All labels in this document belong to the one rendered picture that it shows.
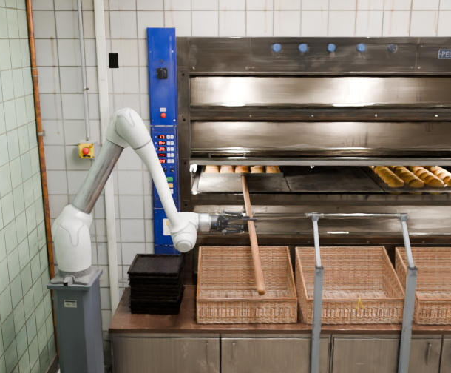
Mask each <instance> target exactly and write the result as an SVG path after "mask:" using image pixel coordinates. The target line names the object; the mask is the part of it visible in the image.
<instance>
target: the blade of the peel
mask: <svg viewBox="0 0 451 373"><path fill-rule="evenodd" d="M219 166H221V165H219ZM278 167H279V166H278ZM279 170H280V172H251V171H250V170H249V171H250V172H246V173H245V174H246V177H283V171H282V170H281V169H280V167H279ZM205 171H206V165H204V167H203V177H240V172H211V173H205Z"/></svg>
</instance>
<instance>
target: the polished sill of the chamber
mask: <svg viewBox="0 0 451 373"><path fill-rule="evenodd" d="M248 194H249V199H250V201H451V192H248ZM191 200H216V201H244V200H245V199H244V194H243V192H191Z"/></svg>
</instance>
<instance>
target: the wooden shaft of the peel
mask: <svg viewBox="0 0 451 373"><path fill-rule="evenodd" d="M241 178H242V184H243V194H244V199H245V209H246V215H249V216H250V218H252V217H253V215H252V211H251V203H250V199H249V194H248V186H247V182H246V177H245V176H244V175H243V176H242V177H241ZM248 230H249V235H250V241H251V251H252V256H253V262H254V271H255V276H256V282H257V291H258V294H259V295H264V294H265V284H264V279H263V274H262V267H261V262H260V254H259V250H258V245H257V237H256V232H255V228H254V221H248Z"/></svg>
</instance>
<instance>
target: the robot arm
mask: <svg viewBox="0 0 451 373"><path fill-rule="evenodd" d="M105 138H106V140H105V142H104V144H103V146H102V147H101V150H100V152H99V153H98V155H97V157H96V159H95V161H94V163H93V165H92V167H91V169H90V171H89V172H88V174H87V176H86V178H85V180H84V182H83V184H82V186H81V188H80V190H79V192H78V194H77V195H76V197H75V200H74V201H73V203H72V204H70V205H68V206H66V207H64V209H63V210H62V212H61V214H60V215H59V216H58V217H57V218H56V219H55V221H54V223H53V225H52V239H53V241H54V244H55V253H56V259H57V263H58V274H57V275H56V276H55V277H54V278H53V279H52V280H51V281H50V282H51V284H63V285H64V286H65V287H68V286H70V285H71V284H78V285H84V286H86V285H89V282H90V281H91V280H92V278H93V277H94V275H95V274H96V273H97V272H99V268H98V267H92V262H91V260H92V250H91V240H90V235H89V228H90V226H91V223H92V214H91V211H92V209H93V207H94V205H95V203H96V202H97V200H98V198H99V196H100V194H101V192H102V190H103V188H104V186H105V184H106V182H107V181H108V179H109V177H110V175H111V173H112V171H113V169H114V167H115V165H116V163H117V162H118V159H119V158H120V156H121V153H122V152H123V149H124V148H127V147H128V146H129V145H130V146H131V148H132V149H133V150H134V151H135V152H136V154H137V155H138V156H139V157H140V159H141V160H142V161H143V162H144V164H145V165H146V166H147V168H148V169H149V171H150V173H151V176H152V178H153V181H154V183H155V186H156V189H157V192H158V195H159V197H160V200H161V203H162V205H163V208H164V210H165V213H166V216H167V218H168V228H169V231H170V234H171V237H172V241H173V244H174V247H175V248H176V250H178V251H179V252H187V251H189V250H192V248H193V247H194V245H195V243H196V239H197V232H208V231H209V229H211V230H220V231H222V232H223V235H227V234H233V233H241V232H242V231H243V229H248V224H243V226H240V225H234V224H229V223H228V222H229V221H235V220H240V219H243V220H244V221H257V218H250V216H249V215H243V214H242V213H241V212H232V211H227V210H223V213H222V214H221V215H211V216H209V214H197V213H193V212H177V210H176V207H175V205H174V201H173V199H172V195H171V193H170V190H169V186H168V184H167V181H166V177H165V175H164V172H163V169H162V166H161V165H160V162H159V160H158V157H157V154H156V152H155V148H154V146H153V143H152V140H151V138H150V136H149V133H148V130H147V128H146V127H145V125H144V123H143V121H142V119H141V118H140V116H139V115H138V114H137V113H136V112H135V111H134V110H132V109H131V108H123V109H122V110H118V111H116V112H114V113H113V114H112V116H111V118H110V121H109V125H108V127H107V129H106V133H105ZM224 215H240V216H235V217H226V216H224ZM225 228H235V229H233V230H224V229H225Z"/></svg>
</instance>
